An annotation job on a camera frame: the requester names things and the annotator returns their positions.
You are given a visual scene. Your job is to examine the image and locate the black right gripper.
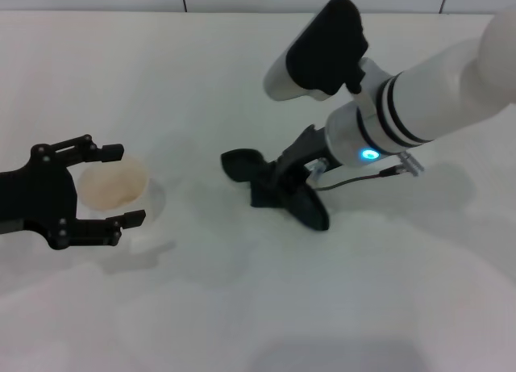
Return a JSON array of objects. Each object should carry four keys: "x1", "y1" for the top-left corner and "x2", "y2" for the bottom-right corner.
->
[{"x1": 275, "y1": 123, "x2": 332, "y2": 188}]

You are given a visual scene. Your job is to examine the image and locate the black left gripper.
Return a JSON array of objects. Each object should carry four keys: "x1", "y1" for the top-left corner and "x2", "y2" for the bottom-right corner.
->
[{"x1": 0, "y1": 134, "x2": 148, "y2": 252}]

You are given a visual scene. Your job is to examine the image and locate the silver cable connector plug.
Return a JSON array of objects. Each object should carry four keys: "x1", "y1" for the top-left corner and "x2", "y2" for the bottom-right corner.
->
[{"x1": 307, "y1": 157, "x2": 330, "y2": 184}]

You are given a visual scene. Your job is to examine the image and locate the thin dark gripper cable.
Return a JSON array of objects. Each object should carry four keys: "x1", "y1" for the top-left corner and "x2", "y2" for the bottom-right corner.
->
[{"x1": 311, "y1": 165, "x2": 405, "y2": 192}]

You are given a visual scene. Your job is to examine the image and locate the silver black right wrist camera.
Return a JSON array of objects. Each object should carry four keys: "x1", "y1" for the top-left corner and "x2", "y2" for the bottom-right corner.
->
[{"x1": 262, "y1": 0, "x2": 371, "y2": 103}]

